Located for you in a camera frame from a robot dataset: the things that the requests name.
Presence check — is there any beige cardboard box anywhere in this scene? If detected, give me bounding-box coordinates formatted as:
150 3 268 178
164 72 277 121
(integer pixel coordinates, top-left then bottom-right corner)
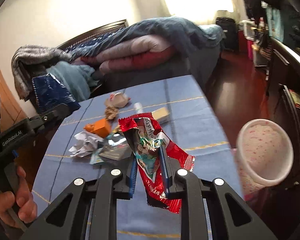
152 107 170 124

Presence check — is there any light blue fleece towel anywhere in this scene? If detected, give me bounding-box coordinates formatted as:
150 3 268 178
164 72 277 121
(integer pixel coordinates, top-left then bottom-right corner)
46 61 99 102

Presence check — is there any grey wrapper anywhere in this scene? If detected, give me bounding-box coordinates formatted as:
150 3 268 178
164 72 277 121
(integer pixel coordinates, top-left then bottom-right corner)
104 92 130 108

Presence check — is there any small white bottle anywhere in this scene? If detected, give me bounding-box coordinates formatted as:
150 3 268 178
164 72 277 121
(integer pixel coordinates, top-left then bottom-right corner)
134 102 143 114

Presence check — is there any folded pink red quilt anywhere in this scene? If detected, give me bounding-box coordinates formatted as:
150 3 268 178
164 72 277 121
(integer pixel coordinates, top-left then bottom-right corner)
72 35 177 76

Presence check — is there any brown tissue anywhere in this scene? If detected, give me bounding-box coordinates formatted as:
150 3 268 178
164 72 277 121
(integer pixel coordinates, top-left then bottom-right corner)
104 106 119 121

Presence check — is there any dark wooden dresser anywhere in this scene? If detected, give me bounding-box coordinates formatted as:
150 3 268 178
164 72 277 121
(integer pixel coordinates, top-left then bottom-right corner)
266 38 300 170

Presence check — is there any white paper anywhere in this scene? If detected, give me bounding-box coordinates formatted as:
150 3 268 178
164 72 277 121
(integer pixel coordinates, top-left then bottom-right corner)
69 131 104 158

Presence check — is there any left human hand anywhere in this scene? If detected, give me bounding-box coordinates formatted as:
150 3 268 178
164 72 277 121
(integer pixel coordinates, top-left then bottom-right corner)
0 166 37 228

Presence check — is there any red snack wrapper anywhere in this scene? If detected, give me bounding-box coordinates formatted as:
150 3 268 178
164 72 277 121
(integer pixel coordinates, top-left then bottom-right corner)
119 112 194 213

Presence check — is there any black suitcase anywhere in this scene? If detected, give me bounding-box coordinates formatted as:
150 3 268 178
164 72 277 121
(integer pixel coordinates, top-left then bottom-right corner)
216 17 238 51

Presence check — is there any orange plastic piece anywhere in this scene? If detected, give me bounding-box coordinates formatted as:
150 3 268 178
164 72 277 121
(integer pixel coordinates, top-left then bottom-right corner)
84 119 111 138

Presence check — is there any teal snack wrapper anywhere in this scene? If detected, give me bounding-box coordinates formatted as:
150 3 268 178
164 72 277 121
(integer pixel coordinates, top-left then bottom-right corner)
89 148 105 165

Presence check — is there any pink floral trash bin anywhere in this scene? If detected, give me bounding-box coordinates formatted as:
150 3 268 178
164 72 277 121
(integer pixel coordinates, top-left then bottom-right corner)
231 119 294 200

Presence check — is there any blue checked tablecloth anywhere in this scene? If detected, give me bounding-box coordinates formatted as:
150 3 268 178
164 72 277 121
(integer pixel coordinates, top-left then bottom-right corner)
31 74 244 240

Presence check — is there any dark blue snack bag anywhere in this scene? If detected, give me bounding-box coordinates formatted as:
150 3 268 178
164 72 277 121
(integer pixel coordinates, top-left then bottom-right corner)
32 73 81 113

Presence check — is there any blue grey blanket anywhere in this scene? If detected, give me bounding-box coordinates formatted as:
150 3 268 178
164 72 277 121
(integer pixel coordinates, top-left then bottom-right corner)
70 16 225 63

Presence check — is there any dark foil wrapper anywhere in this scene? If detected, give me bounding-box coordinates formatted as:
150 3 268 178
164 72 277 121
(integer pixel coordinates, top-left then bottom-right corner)
98 133 132 161

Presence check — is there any dark wooden headboard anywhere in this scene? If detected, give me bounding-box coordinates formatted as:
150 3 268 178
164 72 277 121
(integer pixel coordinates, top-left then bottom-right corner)
57 20 129 51

